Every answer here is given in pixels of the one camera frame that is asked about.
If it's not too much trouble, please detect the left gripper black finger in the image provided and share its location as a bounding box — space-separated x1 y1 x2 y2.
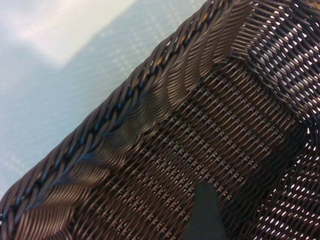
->
190 183 225 240

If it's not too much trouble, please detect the dark brown woven basket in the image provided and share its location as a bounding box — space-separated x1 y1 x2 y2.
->
0 0 320 240

